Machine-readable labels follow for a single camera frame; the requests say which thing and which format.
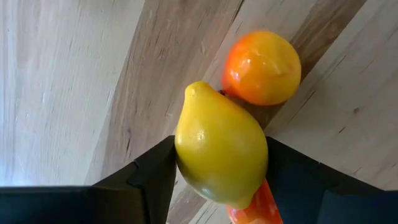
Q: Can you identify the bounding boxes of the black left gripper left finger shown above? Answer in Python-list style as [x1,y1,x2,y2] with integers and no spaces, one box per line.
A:
[0,135,178,224]

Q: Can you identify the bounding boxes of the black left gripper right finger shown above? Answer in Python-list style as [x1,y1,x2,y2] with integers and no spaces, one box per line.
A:
[266,136,398,224]

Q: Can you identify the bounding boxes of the yellow plastic lemon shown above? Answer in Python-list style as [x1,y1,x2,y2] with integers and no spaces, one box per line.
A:
[174,80,269,210]

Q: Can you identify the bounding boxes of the orange yellow plastic fruit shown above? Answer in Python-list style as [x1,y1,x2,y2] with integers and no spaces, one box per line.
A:
[221,30,302,106]

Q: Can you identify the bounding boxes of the orange plastic pear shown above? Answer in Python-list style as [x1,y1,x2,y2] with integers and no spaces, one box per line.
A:
[226,179,284,224]

